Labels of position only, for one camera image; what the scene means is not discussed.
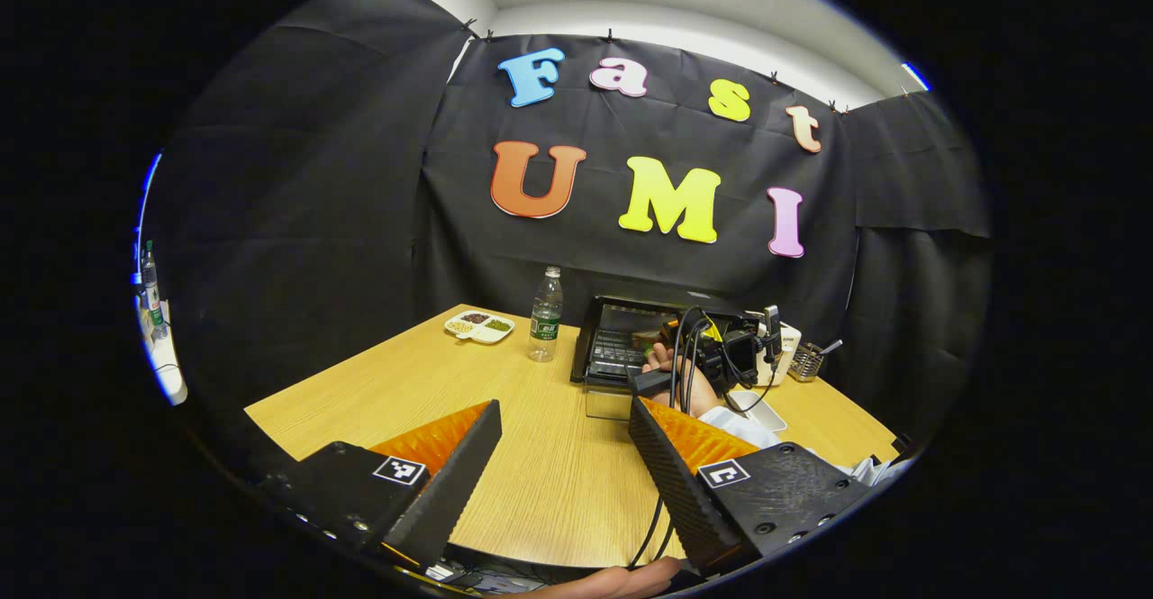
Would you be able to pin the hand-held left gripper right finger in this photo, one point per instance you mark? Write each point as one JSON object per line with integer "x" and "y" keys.
{"x": 676, "y": 491}

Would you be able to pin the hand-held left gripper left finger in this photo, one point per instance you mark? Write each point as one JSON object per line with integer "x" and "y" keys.
{"x": 450, "y": 491}

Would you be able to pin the black electric oven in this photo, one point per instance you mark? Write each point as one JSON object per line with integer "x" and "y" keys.
{"x": 608, "y": 338}

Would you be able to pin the white toaster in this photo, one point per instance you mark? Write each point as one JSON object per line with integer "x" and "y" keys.
{"x": 791, "y": 347}

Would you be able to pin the metal spoon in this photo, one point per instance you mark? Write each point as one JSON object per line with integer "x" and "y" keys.
{"x": 830, "y": 346}

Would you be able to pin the white divided snack plate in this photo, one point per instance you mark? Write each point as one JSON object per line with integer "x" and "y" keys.
{"x": 479, "y": 324}

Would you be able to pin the clear plastic water bottle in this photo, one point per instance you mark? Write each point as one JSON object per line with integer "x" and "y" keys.
{"x": 151, "y": 293}
{"x": 545, "y": 320}

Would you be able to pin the white side ledge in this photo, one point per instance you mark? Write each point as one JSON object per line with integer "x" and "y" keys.
{"x": 167, "y": 374}

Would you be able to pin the black backdrop cloth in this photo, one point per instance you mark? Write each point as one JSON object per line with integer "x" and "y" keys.
{"x": 297, "y": 221}

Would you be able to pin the small ceiling light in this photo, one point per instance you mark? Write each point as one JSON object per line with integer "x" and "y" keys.
{"x": 915, "y": 77}

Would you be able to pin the row of small cloth clips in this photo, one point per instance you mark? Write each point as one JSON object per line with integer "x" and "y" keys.
{"x": 610, "y": 35}

